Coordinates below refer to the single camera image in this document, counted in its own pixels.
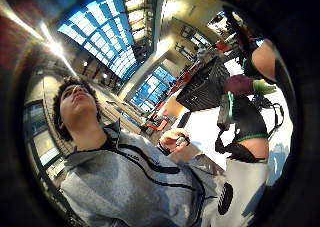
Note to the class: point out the red chair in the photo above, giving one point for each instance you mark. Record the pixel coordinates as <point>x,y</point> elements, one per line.
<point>159,125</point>

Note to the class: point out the large blue window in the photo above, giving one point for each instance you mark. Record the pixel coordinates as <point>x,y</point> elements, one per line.
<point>151,88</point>

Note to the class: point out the long ceiling light strip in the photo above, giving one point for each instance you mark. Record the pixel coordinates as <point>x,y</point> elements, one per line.
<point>50,43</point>

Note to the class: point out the black mesh basket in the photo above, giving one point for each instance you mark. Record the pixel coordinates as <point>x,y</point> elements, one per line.
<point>203,87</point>

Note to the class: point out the glass skylight roof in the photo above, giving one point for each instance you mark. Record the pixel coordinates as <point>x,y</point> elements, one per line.
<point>100,33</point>

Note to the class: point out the row of red seats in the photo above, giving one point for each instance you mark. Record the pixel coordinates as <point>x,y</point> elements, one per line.
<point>181,82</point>

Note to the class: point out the purple eggplant toy green stem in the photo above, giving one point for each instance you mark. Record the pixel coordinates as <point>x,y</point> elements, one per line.
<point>241,85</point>

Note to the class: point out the the person in grey hoodie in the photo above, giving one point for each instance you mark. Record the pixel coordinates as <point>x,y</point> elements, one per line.
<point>126,173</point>

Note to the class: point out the small black object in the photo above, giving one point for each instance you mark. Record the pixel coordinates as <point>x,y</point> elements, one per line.
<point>183,140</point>

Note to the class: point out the tan cardboard box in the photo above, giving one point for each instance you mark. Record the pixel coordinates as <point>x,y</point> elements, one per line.
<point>174,107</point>

